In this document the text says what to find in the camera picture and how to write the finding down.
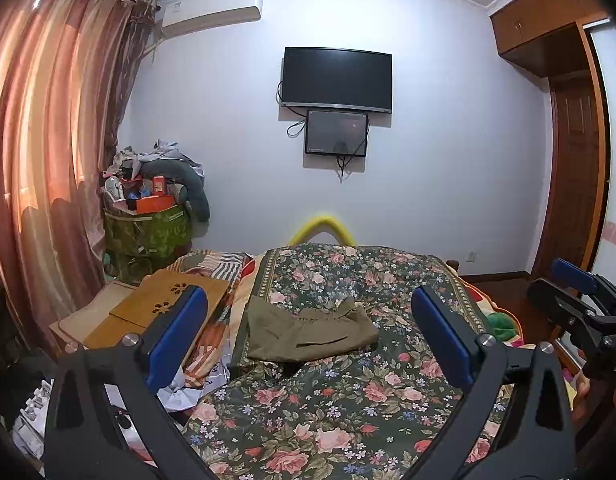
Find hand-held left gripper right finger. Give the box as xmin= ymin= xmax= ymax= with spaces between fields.
xmin=410 ymin=285 xmax=576 ymax=480

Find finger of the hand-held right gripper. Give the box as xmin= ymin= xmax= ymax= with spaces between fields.
xmin=527 ymin=277 xmax=589 ymax=333
xmin=550 ymin=258 xmax=600 ymax=295

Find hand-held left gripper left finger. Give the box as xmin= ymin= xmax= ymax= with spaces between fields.
xmin=43 ymin=285 xmax=224 ymax=480

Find olive green pants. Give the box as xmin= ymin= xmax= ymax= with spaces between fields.
xmin=245 ymin=296 xmax=380 ymax=363

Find wooden lap desk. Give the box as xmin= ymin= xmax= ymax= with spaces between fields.
xmin=83 ymin=268 xmax=231 ymax=351

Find red and green blanket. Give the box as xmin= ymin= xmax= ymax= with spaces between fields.
xmin=458 ymin=260 xmax=524 ymax=348

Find white crumpled paper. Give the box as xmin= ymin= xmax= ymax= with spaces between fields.
xmin=158 ymin=355 xmax=234 ymax=411

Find brown wooden door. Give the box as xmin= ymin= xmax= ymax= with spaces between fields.
xmin=530 ymin=75 xmax=601 ymax=281

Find striped bed sheet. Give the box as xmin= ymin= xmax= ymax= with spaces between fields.
xmin=175 ymin=250 xmax=254 ymax=391

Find green fabric storage bag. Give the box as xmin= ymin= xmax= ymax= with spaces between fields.
xmin=104 ymin=202 xmax=193 ymax=283

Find white sliding wardrobe door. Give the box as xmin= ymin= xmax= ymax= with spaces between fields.
xmin=590 ymin=20 xmax=616 ymax=281

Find dark floral blanket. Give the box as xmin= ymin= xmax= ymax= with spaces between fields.
xmin=180 ymin=242 xmax=519 ymax=480

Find orange box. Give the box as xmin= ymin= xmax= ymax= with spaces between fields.
xmin=127 ymin=195 xmax=176 ymax=213

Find grey long pillow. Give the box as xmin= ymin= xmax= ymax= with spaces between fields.
xmin=138 ymin=160 xmax=210 ymax=221

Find pile of grey clothes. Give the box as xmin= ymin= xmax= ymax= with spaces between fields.
xmin=113 ymin=140 xmax=204 ymax=181

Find reddish brown curtain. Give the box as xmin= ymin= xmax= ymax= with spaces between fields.
xmin=0 ymin=0 xmax=156 ymax=356

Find wooden overhead cabinet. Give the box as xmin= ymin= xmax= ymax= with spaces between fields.
xmin=490 ymin=0 xmax=609 ymax=78

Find white air conditioner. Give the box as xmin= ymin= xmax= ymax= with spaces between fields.
xmin=158 ymin=0 xmax=264 ymax=38

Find small wall monitor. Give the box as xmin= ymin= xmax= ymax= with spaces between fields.
xmin=304 ymin=108 xmax=369 ymax=157

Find black wall television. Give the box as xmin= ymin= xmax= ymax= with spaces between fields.
xmin=280 ymin=46 xmax=393 ymax=113

